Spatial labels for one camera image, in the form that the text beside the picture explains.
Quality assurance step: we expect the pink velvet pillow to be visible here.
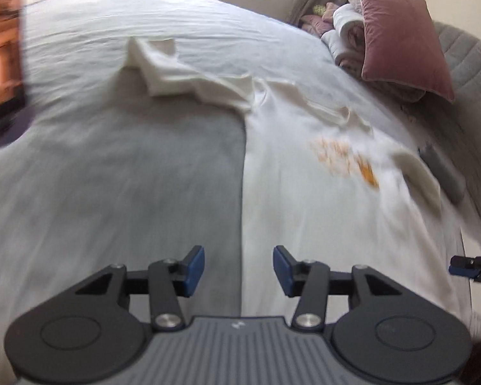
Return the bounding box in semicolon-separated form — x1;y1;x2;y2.
353;0;454;104

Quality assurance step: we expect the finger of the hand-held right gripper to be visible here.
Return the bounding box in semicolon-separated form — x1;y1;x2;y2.
449;253;481;283

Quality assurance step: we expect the white long-sleeve shirt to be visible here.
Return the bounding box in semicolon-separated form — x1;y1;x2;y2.
120;37;461;329

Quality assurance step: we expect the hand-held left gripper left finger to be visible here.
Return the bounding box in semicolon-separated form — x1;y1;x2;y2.
74;245;206;331

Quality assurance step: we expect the grey bed sheet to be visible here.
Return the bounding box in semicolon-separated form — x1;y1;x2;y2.
0;0;477;329

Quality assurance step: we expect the smartphone with lit screen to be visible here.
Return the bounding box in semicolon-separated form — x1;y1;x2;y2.
0;0;29;123

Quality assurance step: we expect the grey folded garment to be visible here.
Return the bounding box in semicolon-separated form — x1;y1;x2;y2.
419;144;466;204

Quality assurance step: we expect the grey quilted headboard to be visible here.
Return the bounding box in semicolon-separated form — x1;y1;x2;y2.
433;22;481;249

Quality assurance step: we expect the folded pink white quilt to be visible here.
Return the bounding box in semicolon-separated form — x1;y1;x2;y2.
300;2;426;103

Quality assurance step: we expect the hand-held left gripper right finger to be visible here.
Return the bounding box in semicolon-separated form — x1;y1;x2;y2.
273;244;403;331

